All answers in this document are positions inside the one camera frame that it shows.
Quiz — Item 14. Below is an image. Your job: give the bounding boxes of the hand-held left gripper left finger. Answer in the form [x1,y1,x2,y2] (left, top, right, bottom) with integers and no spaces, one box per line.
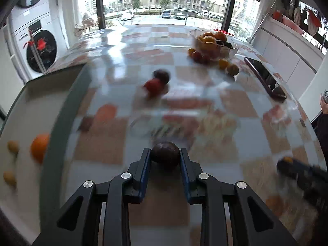
[32,147,152,246]

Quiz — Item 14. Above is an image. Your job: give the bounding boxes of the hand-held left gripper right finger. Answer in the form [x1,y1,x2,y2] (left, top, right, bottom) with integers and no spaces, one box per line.
[179,147,299,246]

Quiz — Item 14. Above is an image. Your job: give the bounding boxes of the dried plant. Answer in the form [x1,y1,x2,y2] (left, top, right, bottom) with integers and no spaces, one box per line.
[74,13,99,35]

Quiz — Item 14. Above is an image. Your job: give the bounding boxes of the clear glass bowl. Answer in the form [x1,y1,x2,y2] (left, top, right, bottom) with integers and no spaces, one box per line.
[190,29,239,61]

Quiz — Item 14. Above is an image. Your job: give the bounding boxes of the white tray with grey rim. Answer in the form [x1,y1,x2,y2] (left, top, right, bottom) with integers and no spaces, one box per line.
[0,64,93,226]

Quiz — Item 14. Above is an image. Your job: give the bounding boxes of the small dark fruit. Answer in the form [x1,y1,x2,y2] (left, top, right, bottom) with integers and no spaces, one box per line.
[79,117,94,132]

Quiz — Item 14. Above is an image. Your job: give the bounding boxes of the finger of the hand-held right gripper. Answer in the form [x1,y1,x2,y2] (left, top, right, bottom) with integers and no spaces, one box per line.
[276,160,308,185]
[291,158,319,173]

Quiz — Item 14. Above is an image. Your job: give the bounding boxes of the white dryer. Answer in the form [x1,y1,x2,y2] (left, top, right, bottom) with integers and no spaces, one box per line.
[9,0,59,35]

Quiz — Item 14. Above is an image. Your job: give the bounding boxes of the black smartphone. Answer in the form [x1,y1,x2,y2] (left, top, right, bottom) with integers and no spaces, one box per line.
[244,57,287,101]

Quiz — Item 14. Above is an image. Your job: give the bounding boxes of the pink basin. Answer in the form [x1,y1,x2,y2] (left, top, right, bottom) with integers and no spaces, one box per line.
[282,14,305,35]

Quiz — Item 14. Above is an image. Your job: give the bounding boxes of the small yellow fruit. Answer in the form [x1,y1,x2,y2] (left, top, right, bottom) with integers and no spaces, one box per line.
[7,140,19,155]
[3,171,17,187]

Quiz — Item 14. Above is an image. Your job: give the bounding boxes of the white mop pole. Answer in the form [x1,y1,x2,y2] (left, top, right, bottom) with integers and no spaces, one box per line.
[252,0,282,41]

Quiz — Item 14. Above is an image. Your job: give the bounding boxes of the hanging red cloth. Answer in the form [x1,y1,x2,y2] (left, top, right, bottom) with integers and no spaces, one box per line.
[307,9,322,36]

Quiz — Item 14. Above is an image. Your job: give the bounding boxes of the red apple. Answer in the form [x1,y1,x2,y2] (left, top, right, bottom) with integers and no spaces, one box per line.
[144,79,166,96]

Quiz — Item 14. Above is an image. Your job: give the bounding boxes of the white cabinet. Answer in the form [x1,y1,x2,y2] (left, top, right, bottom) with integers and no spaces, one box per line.
[252,18,325,82]

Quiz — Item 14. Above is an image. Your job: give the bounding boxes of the large dark plum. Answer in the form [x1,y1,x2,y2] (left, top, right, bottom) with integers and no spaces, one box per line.
[150,141,180,170]

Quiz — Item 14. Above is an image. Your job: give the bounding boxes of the white washing machine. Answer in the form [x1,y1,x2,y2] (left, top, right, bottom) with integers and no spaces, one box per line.
[10,13,68,82]

